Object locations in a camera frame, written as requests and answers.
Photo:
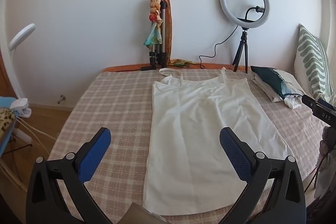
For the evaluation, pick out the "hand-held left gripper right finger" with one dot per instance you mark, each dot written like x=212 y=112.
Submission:
x=233 y=150

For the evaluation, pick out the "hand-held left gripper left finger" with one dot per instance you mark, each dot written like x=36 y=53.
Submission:
x=95 y=150

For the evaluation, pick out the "white camisole top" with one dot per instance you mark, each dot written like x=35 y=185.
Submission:
x=199 y=134

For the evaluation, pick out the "white folded clothes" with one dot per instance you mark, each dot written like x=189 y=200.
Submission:
x=262 y=85

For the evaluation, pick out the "beige checkered blanket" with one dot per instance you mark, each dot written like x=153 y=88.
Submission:
x=118 y=108

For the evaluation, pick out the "green patterned white pillow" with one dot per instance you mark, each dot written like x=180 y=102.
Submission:
x=312 y=61

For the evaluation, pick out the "metal door stop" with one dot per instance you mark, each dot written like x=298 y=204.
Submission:
x=62 y=98

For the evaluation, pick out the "dark teal folded garment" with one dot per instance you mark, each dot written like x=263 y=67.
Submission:
x=270 y=77

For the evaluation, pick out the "grey flat sheet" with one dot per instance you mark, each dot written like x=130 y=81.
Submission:
x=141 y=214

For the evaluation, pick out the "orange bed sheet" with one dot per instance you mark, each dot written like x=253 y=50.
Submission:
x=123 y=67

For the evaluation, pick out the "leopard print cloth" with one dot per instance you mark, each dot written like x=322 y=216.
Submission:
x=5 y=121

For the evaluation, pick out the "light blue cloth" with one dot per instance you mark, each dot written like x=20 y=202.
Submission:
x=6 y=103

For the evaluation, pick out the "black mini tripod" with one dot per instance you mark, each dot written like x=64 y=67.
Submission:
x=244 y=40

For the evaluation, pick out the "black gooseneck phone holder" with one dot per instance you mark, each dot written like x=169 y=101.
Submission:
x=260 y=8

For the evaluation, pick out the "colourful patterned scarf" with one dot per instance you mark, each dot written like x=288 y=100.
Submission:
x=155 y=29

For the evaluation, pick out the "orange scarf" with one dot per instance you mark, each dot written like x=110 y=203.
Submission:
x=169 y=29

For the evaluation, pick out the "white clamp lamp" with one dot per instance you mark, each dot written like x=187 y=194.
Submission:
x=23 y=32

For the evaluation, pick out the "silver tripod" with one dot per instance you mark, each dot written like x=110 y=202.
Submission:
x=163 y=29

